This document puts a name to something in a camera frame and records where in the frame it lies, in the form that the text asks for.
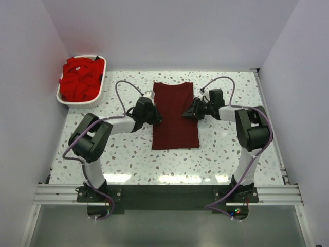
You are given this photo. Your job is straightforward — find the dark red t shirt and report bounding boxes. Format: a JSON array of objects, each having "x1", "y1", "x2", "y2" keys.
[{"x1": 152, "y1": 82, "x2": 200, "y2": 150}]

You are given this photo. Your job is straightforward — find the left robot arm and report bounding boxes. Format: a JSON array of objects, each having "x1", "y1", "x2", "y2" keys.
[{"x1": 62, "y1": 97, "x2": 163, "y2": 201}]

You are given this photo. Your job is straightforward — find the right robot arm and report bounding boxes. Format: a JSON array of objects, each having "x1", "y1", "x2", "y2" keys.
[{"x1": 182, "y1": 89, "x2": 273, "y2": 203}]

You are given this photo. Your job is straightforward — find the white plastic laundry basket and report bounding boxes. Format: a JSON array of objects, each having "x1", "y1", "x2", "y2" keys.
[{"x1": 56, "y1": 55, "x2": 107, "y2": 109}]

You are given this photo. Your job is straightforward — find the bright red t shirt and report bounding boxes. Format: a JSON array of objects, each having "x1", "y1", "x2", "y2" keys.
[{"x1": 59, "y1": 56, "x2": 105, "y2": 102}]

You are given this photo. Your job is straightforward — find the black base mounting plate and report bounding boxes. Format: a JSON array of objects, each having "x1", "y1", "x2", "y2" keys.
[{"x1": 75, "y1": 184, "x2": 260, "y2": 219}]

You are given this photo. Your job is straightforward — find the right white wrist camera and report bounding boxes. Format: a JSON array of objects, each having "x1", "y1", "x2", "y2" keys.
[{"x1": 202, "y1": 92, "x2": 210, "y2": 103}]

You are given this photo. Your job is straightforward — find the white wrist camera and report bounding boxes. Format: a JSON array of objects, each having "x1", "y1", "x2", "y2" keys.
[
  {"x1": 202, "y1": 92, "x2": 210, "y2": 103},
  {"x1": 143, "y1": 91, "x2": 155, "y2": 100}
]

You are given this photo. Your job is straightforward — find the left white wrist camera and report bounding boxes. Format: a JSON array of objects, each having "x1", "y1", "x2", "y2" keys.
[{"x1": 143, "y1": 91, "x2": 155, "y2": 100}]

